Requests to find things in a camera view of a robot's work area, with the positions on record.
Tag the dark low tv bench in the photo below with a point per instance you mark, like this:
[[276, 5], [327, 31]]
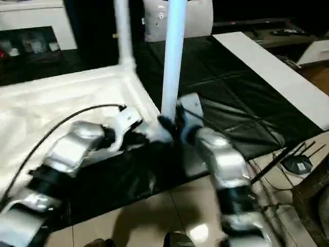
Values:
[[282, 43]]

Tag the white low side cabinet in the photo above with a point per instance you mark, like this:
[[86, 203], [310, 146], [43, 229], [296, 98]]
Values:
[[316, 51]]

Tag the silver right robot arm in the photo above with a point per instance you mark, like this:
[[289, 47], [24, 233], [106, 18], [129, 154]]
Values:
[[226, 159]]

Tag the red packet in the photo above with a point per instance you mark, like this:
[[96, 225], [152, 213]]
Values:
[[2, 53]]

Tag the black work mat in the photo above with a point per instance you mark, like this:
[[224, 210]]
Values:
[[231, 85]]

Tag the white sideboard cabinet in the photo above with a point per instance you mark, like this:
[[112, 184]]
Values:
[[38, 15]]

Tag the white plastic table leg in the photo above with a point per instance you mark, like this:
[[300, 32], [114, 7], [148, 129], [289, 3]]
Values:
[[124, 33], [173, 64]]

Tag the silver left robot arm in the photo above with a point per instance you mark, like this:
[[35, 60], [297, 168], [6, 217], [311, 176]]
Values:
[[69, 149]]

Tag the black wifi router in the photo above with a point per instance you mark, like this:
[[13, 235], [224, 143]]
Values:
[[298, 164]]

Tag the black robot right foot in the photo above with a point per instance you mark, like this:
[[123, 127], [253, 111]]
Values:
[[178, 240]]

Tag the black sofa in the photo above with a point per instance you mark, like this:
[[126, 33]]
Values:
[[97, 31]]

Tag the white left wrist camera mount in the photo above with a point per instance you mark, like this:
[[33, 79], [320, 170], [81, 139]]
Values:
[[128, 118]]

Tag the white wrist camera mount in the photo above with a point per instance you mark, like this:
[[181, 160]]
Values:
[[128, 118], [191, 105]]

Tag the dark brown textured stool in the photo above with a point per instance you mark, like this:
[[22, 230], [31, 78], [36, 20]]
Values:
[[313, 200]]

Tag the black television with red logo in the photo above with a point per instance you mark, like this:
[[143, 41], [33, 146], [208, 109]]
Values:
[[257, 22]]

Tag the black floor stand foot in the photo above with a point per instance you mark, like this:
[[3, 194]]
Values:
[[277, 164]]

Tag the black robot left foot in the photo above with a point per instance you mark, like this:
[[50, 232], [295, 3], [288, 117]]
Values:
[[101, 243]]

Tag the black remote control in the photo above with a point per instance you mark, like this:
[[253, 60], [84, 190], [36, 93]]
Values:
[[290, 32]]

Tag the white plastic table top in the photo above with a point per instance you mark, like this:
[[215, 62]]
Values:
[[51, 97]]

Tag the white flat board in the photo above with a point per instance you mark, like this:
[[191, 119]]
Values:
[[270, 74]]

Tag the black robot foot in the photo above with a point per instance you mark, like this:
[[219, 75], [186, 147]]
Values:
[[101, 243], [178, 240]]

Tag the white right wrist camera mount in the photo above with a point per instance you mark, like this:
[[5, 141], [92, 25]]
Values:
[[191, 105]]

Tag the small white jar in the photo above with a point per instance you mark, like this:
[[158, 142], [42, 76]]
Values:
[[54, 46]]

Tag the grey cushion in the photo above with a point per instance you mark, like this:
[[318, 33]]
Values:
[[198, 20]]

